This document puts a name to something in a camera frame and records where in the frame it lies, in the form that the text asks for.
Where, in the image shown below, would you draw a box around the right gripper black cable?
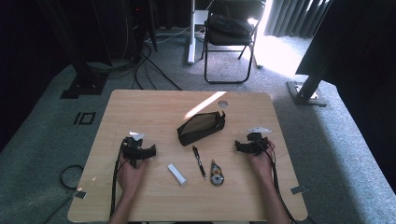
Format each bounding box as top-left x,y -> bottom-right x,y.
255,140 -> 299,224

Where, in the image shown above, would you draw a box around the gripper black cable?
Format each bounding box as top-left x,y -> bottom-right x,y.
109,139 -> 129,218
255,140 -> 299,224

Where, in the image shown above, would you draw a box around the person's left hand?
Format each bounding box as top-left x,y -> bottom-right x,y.
117,154 -> 149,196

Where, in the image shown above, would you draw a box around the dark equipment tower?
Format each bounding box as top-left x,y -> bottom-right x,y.
122,0 -> 159,62

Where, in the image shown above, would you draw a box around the black cable loop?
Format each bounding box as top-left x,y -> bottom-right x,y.
59,163 -> 85,191

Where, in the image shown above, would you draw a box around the black curtain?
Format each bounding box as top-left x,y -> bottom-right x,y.
0,0 -> 78,152
294,0 -> 396,190

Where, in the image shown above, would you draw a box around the black folding chair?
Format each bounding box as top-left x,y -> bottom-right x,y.
201,0 -> 268,85

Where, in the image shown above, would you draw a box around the black pencil case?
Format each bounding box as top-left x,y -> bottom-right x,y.
177,110 -> 227,147

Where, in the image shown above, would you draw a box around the person's right hand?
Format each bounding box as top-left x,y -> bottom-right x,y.
247,139 -> 277,183

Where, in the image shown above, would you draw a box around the white floor cable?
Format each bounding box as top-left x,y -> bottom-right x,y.
144,25 -> 207,45

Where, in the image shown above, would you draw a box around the white desk leg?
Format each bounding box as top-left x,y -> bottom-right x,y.
186,0 -> 210,65

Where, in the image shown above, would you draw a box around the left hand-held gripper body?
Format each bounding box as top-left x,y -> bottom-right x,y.
121,130 -> 148,169

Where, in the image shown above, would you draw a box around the black pen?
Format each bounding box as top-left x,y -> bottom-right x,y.
191,145 -> 208,181

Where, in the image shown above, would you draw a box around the black bag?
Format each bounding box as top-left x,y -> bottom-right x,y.
205,13 -> 255,37

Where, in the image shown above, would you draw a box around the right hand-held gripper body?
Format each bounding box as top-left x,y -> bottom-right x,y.
246,125 -> 273,157

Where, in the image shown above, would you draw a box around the grey curtain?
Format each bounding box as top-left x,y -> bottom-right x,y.
263,0 -> 332,40

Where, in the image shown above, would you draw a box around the black metal stand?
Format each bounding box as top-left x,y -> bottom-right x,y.
36,0 -> 110,100
286,46 -> 337,108

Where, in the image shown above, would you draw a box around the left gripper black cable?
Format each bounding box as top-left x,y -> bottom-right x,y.
109,139 -> 129,218

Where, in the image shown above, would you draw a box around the black floor cables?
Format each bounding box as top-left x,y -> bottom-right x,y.
133,43 -> 183,91

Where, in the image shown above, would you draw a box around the white stick eraser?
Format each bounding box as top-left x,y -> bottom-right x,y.
166,162 -> 189,188

